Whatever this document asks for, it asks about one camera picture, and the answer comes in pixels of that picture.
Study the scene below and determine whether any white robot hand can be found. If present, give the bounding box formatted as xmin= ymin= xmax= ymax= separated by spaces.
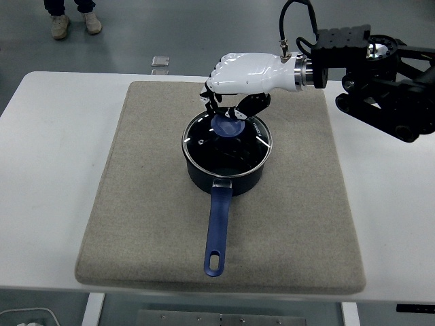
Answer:
xmin=198 ymin=52 xmax=300 ymax=122

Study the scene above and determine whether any glass pot lid blue knob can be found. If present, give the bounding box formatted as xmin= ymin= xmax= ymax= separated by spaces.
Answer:
xmin=181 ymin=110 xmax=273 ymax=177

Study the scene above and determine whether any dark pot with blue handle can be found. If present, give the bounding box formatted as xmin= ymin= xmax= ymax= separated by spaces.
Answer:
xmin=185 ymin=159 xmax=264 ymax=278

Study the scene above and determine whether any beige fabric mat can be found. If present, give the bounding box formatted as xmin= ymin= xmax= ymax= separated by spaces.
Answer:
xmin=74 ymin=80 xmax=367 ymax=295

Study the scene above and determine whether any person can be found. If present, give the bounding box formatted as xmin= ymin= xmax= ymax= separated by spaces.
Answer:
xmin=43 ymin=0 xmax=103 ymax=39

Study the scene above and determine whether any grey metal plate with screws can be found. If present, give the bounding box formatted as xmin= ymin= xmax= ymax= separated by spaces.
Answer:
xmin=137 ymin=308 xmax=307 ymax=326

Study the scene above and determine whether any white table leg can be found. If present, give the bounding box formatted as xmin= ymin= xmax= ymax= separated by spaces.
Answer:
xmin=82 ymin=292 xmax=105 ymax=326
xmin=341 ymin=302 xmax=360 ymax=326

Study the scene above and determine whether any black table control panel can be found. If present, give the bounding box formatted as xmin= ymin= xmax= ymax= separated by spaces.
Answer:
xmin=396 ymin=303 xmax=435 ymax=314

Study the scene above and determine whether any white cable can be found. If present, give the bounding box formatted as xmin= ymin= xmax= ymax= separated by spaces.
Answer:
xmin=0 ymin=306 xmax=59 ymax=326

